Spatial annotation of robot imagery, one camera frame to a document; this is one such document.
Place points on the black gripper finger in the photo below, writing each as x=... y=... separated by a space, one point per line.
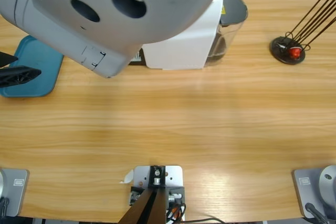
x=6 y=59
x=18 y=76

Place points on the white capsule coffee machine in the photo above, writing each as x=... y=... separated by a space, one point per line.
x=183 y=51

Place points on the red coffee capsule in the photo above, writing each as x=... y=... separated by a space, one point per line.
x=295 y=52

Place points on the clear water tank black lid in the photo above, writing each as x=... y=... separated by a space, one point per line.
x=235 y=9

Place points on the teal plastic tray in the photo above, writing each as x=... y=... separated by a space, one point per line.
x=39 y=91

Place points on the black capsule holder with rods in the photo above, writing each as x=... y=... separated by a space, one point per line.
x=278 y=51

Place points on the metal grille drip tray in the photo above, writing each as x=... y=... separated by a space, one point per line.
x=136 y=57

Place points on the white tape scrap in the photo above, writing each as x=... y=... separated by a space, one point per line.
x=128 y=176

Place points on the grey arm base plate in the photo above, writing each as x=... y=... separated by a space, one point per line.
x=305 y=182
x=18 y=182

